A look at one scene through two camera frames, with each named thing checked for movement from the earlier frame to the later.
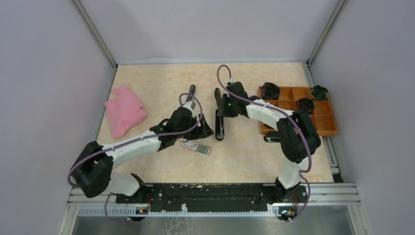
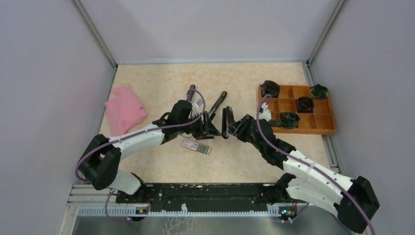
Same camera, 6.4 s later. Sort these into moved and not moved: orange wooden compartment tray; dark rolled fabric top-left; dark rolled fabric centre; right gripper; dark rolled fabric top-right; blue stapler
Moved: blue stapler; right gripper
Not moved: dark rolled fabric top-right; orange wooden compartment tray; dark rolled fabric top-left; dark rolled fabric centre
